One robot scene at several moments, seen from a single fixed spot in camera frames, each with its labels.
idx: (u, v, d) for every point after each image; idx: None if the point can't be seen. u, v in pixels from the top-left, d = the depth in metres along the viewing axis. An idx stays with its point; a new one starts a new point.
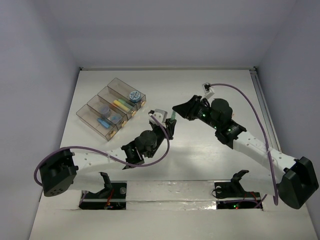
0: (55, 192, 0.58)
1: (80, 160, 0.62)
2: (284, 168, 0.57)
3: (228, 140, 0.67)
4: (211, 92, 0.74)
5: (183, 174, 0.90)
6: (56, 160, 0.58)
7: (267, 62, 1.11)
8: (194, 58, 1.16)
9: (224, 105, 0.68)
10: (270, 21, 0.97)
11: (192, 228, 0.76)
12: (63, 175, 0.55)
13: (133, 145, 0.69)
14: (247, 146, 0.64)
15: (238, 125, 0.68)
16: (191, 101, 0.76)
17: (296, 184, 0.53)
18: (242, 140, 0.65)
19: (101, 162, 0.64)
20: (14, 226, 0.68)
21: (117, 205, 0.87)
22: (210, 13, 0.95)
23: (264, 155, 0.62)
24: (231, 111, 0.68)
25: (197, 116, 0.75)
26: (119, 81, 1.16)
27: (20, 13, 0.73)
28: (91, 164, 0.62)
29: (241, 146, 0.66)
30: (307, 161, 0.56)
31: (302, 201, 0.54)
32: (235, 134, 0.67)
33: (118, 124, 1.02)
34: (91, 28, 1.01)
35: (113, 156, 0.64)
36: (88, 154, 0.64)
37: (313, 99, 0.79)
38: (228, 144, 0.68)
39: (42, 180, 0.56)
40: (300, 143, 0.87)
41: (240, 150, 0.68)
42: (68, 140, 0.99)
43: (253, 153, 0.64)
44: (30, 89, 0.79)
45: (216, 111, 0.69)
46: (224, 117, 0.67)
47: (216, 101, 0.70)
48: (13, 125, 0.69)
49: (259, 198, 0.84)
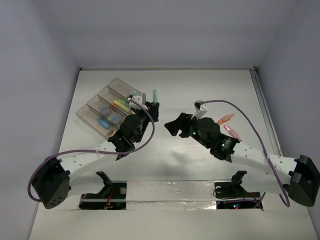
0: (55, 201, 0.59)
1: (69, 163, 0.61)
2: (288, 172, 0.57)
3: (225, 156, 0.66)
4: (202, 110, 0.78)
5: (183, 174, 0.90)
6: (45, 171, 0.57)
7: (267, 62, 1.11)
8: (195, 58, 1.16)
9: (210, 123, 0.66)
10: (270, 22, 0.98)
11: (192, 227, 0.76)
12: (59, 182, 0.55)
13: (118, 135, 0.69)
14: (246, 157, 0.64)
15: (230, 138, 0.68)
16: (179, 119, 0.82)
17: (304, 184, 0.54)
18: (239, 153, 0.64)
19: (91, 159, 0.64)
20: (14, 226, 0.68)
21: (117, 205, 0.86)
22: (210, 13, 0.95)
23: (265, 163, 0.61)
24: (218, 126, 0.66)
25: (188, 133, 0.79)
26: (119, 81, 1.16)
27: (20, 13, 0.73)
28: (82, 165, 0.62)
29: (239, 158, 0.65)
30: (306, 159, 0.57)
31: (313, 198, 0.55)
32: (230, 147, 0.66)
33: (118, 124, 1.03)
34: (92, 28, 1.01)
35: (102, 151, 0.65)
36: (76, 156, 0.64)
37: (313, 99, 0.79)
38: (226, 159, 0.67)
39: (38, 194, 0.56)
40: (299, 143, 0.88)
41: (239, 162, 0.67)
42: (68, 140, 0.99)
43: (253, 163, 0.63)
44: (30, 88, 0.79)
45: (203, 132, 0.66)
46: (216, 134, 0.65)
47: (202, 119, 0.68)
48: (12, 125, 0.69)
49: (259, 198, 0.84)
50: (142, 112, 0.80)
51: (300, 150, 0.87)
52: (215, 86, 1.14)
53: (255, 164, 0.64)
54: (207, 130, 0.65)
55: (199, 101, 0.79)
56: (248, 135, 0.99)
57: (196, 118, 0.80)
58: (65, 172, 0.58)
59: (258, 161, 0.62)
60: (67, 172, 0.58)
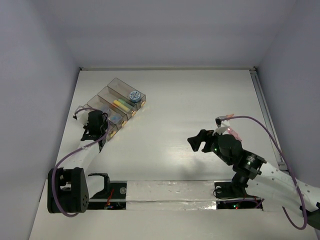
0: (84, 201, 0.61)
1: (71, 166, 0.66)
2: (316, 202, 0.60)
3: (249, 174, 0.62)
4: (224, 126, 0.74)
5: (183, 174, 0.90)
6: (57, 186, 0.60)
7: (267, 62, 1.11)
8: (194, 58, 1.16)
9: (231, 139, 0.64)
10: (270, 21, 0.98)
11: (192, 227, 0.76)
12: (76, 176, 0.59)
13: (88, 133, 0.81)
14: (272, 180, 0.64)
15: (255, 155, 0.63)
16: (203, 135, 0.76)
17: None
18: (267, 175, 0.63)
19: (85, 154, 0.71)
20: (14, 227, 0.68)
21: (117, 205, 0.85)
22: (210, 13, 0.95)
23: (293, 190, 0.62)
24: (239, 141, 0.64)
25: (211, 148, 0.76)
26: (119, 81, 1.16)
27: (20, 13, 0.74)
28: (82, 161, 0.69)
29: (265, 180, 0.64)
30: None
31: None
32: (255, 165, 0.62)
33: (118, 124, 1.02)
34: (92, 28, 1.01)
35: (87, 145, 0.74)
36: (71, 161, 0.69)
37: (312, 100, 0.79)
38: (249, 177, 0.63)
39: (69, 205, 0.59)
40: (298, 143, 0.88)
41: (260, 182, 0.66)
42: (68, 140, 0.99)
43: (278, 186, 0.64)
44: (30, 88, 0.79)
45: (224, 149, 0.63)
46: (238, 149, 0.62)
47: (223, 136, 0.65)
48: (12, 125, 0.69)
49: (259, 198, 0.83)
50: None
51: (299, 150, 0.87)
52: (215, 86, 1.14)
53: (280, 187, 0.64)
54: (227, 146, 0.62)
55: (220, 117, 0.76)
56: (248, 135, 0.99)
57: (218, 134, 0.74)
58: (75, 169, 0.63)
59: (286, 186, 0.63)
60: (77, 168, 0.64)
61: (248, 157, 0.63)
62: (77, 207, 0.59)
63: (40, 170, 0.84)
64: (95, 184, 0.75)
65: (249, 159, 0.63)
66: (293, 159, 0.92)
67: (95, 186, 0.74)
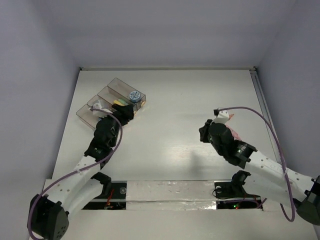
0: (61, 231, 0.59)
1: (56, 194, 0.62)
2: (304, 190, 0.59)
3: (239, 161, 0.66)
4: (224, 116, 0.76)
5: (183, 174, 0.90)
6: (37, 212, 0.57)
7: (267, 62, 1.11)
8: (194, 58, 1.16)
9: (222, 128, 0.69)
10: (270, 21, 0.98)
11: (192, 227, 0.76)
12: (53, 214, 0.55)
13: (94, 146, 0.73)
14: (261, 168, 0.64)
15: (247, 144, 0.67)
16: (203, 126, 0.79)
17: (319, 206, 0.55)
18: (255, 163, 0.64)
19: (77, 180, 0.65)
20: (13, 227, 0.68)
21: (117, 205, 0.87)
22: (210, 13, 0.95)
23: (281, 177, 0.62)
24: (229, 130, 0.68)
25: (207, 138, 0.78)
26: (119, 81, 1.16)
27: (20, 13, 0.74)
28: (70, 189, 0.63)
29: (254, 168, 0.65)
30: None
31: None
32: (245, 153, 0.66)
33: None
34: (92, 28, 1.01)
35: (84, 169, 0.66)
36: (60, 185, 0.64)
37: (312, 99, 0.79)
38: (239, 165, 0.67)
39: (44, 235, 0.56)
40: (298, 143, 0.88)
41: (252, 171, 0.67)
42: (68, 140, 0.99)
43: (267, 175, 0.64)
44: (30, 88, 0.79)
45: (215, 136, 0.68)
46: (227, 136, 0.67)
47: (214, 125, 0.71)
48: (12, 126, 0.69)
49: (259, 198, 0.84)
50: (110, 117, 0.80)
51: (299, 150, 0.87)
52: (215, 86, 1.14)
53: (270, 176, 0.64)
54: (216, 133, 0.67)
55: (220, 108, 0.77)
56: (248, 135, 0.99)
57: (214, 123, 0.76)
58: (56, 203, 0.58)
59: (274, 174, 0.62)
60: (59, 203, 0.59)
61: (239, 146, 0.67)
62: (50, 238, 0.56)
63: (40, 170, 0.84)
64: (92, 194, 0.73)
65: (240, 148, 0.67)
66: (293, 159, 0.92)
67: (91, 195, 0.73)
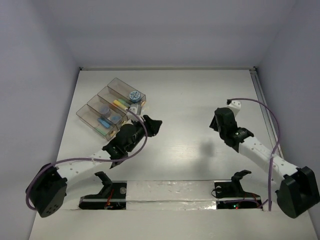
0: (51, 209, 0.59)
1: (66, 171, 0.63)
2: (284, 174, 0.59)
3: (234, 143, 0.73)
4: (235, 107, 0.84)
5: (183, 174, 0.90)
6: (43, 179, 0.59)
7: (267, 62, 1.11)
8: (194, 58, 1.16)
9: (226, 111, 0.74)
10: (270, 21, 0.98)
11: (192, 227, 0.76)
12: (56, 188, 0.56)
13: (113, 144, 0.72)
14: (252, 150, 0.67)
15: (247, 130, 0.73)
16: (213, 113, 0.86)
17: (293, 191, 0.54)
18: (248, 144, 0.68)
19: (87, 167, 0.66)
20: (13, 227, 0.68)
21: (117, 205, 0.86)
22: (210, 13, 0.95)
23: (267, 160, 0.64)
24: (232, 113, 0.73)
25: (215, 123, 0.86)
26: (119, 81, 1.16)
27: (20, 13, 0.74)
28: (79, 172, 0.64)
29: (246, 149, 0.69)
30: (309, 171, 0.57)
31: (299, 209, 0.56)
32: (242, 138, 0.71)
33: (118, 124, 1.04)
34: (92, 28, 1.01)
35: (98, 159, 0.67)
36: (72, 164, 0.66)
37: (312, 99, 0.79)
38: (234, 146, 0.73)
39: (36, 204, 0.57)
40: (298, 143, 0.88)
41: (246, 154, 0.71)
42: (68, 140, 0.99)
43: (256, 157, 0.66)
44: (30, 88, 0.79)
45: (218, 117, 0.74)
46: (228, 119, 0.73)
47: (220, 107, 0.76)
48: (12, 126, 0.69)
49: (259, 198, 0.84)
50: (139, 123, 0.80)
51: (299, 150, 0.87)
52: (215, 86, 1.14)
53: (259, 159, 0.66)
54: (219, 113, 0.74)
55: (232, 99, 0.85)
56: None
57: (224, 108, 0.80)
58: (62, 180, 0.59)
59: (262, 156, 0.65)
60: (65, 179, 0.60)
61: (239, 131, 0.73)
62: (41, 210, 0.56)
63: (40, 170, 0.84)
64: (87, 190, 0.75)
65: (239, 132, 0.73)
66: (293, 160, 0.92)
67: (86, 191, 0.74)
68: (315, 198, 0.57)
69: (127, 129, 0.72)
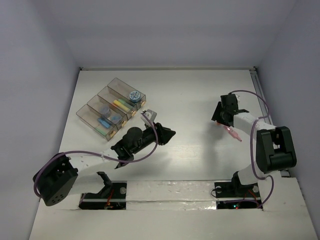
0: (56, 199, 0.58)
1: (77, 162, 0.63)
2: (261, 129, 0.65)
3: (230, 120, 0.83)
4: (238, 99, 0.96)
5: (183, 174, 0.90)
6: (53, 167, 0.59)
7: (267, 62, 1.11)
8: (194, 58, 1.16)
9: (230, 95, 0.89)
10: (270, 21, 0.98)
11: (192, 228, 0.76)
12: (64, 179, 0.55)
13: (121, 145, 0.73)
14: (242, 119, 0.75)
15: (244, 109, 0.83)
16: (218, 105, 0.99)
17: (267, 140, 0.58)
18: (240, 115, 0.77)
19: (96, 162, 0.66)
20: (14, 227, 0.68)
21: (117, 205, 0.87)
22: (209, 13, 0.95)
23: (251, 123, 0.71)
24: (234, 97, 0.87)
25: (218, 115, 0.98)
26: (119, 81, 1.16)
27: (20, 14, 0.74)
28: (89, 165, 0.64)
29: (238, 120, 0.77)
30: (286, 130, 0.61)
31: (273, 162, 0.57)
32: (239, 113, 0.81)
33: (118, 124, 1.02)
34: (92, 28, 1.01)
35: (107, 156, 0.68)
36: (83, 156, 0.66)
37: (312, 99, 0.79)
38: (231, 123, 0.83)
39: (43, 191, 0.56)
40: (297, 143, 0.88)
41: (239, 125, 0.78)
42: (68, 140, 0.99)
43: (245, 124, 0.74)
44: (30, 89, 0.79)
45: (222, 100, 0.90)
46: (229, 100, 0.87)
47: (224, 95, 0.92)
48: (12, 126, 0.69)
49: (259, 198, 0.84)
50: (150, 129, 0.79)
51: (299, 150, 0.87)
52: (215, 86, 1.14)
53: (247, 126, 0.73)
54: (223, 95, 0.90)
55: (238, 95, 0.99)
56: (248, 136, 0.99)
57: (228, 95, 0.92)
58: (73, 170, 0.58)
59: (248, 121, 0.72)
60: (76, 170, 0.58)
61: (237, 110, 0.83)
62: (47, 197, 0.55)
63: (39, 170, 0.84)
64: (87, 187, 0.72)
65: (237, 111, 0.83)
66: None
67: (84, 189, 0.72)
68: (291, 157, 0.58)
69: (135, 132, 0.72)
